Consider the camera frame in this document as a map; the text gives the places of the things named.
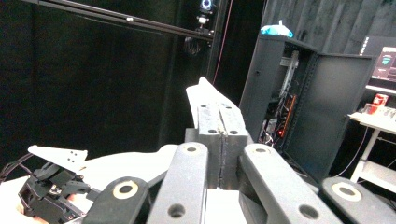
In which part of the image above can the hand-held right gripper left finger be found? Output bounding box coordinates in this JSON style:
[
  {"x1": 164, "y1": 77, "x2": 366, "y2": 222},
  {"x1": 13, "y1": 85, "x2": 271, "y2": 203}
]
[{"x1": 185, "y1": 104, "x2": 224, "y2": 190}]

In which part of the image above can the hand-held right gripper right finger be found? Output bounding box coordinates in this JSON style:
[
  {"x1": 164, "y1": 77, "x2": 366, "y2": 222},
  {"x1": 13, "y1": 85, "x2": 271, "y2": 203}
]
[{"x1": 219, "y1": 103, "x2": 255, "y2": 190}]

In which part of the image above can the white foam board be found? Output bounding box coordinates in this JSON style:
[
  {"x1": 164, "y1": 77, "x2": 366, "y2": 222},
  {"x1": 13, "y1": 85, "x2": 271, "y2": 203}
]
[{"x1": 0, "y1": 144, "x2": 242, "y2": 224}]

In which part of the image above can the black equipment cabinet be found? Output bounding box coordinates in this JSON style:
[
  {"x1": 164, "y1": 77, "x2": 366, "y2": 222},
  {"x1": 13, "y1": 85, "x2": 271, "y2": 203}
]
[{"x1": 238, "y1": 32, "x2": 378, "y2": 184}]

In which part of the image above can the black vertical pole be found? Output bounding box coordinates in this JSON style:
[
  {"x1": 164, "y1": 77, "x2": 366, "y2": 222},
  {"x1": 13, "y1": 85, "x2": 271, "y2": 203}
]
[{"x1": 206, "y1": 0, "x2": 231, "y2": 82}]

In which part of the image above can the blue white packet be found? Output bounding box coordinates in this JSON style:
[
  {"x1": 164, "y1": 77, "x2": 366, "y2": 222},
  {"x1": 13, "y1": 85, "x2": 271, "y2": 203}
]
[{"x1": 260, "y1": 20, "x2": 295, "y2": 39}]

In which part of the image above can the white metal desk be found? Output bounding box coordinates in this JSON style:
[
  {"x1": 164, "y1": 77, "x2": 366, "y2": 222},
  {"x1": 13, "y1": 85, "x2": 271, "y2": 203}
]
[{"x1": 347, "y1": 105, "x2": 396, "y2": 194}]

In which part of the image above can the small red box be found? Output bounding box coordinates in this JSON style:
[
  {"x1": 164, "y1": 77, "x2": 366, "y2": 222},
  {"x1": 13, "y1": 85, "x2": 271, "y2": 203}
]
[{"x1": 372, "y1": 93, "x2": 390, "y2": 107}]

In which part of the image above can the computer monitor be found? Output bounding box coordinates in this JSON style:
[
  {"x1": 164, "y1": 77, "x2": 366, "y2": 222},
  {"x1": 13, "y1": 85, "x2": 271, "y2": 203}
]
[{"x1": 371, "y1": 46, "x2": 396, "y2": 83}]

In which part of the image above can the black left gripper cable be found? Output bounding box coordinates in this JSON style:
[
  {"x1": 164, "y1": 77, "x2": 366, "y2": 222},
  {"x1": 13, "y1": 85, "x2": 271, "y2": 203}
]
[{"x1": 0, "y1": 152, "x2": 35, "y2": 183}]

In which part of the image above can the red cable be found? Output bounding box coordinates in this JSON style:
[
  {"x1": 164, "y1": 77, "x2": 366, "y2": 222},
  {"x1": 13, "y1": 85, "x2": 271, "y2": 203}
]
[{"x1": 212, "y1": 0, "x2": 234, "y2": 86}]

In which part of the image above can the camera with blue ring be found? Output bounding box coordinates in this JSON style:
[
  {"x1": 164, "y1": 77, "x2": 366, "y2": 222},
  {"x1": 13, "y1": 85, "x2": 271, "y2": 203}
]
[{"x1": 196, "y1": 0, "x2": 216, "y2": 35}]

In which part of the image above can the black metal frame rail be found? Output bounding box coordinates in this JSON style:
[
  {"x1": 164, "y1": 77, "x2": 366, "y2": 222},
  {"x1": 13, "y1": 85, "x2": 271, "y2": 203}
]
[{"x1": 21, "y1": 0, "x2": 216, "y2": 42}]

